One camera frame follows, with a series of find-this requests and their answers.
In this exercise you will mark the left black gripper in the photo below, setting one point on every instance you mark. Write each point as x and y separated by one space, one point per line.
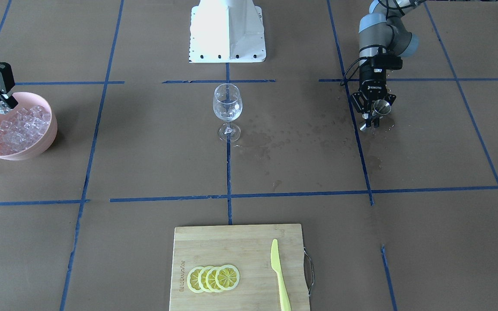
371 84

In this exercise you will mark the steel cone jigger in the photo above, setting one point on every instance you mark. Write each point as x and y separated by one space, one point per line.
372 119

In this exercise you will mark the clear ice cube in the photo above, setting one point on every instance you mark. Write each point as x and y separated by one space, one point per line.
4 108

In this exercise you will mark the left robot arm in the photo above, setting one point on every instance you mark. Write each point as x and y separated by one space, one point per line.
383 43

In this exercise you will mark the pile of ice cubes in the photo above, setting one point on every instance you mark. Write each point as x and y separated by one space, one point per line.
23 128

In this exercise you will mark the clear wine glass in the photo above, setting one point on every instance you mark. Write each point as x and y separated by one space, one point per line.
228 106

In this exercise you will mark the pink bowl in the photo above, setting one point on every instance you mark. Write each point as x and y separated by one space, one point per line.
27 100

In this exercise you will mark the bamboo cutting board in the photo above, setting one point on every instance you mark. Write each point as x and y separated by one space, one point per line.
248 248

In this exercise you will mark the yellow plastic knife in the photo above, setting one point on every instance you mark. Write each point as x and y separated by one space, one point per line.
277 268

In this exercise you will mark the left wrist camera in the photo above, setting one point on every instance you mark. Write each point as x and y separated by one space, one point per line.
386 62

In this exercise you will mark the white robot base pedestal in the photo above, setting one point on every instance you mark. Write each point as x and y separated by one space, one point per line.
227 31

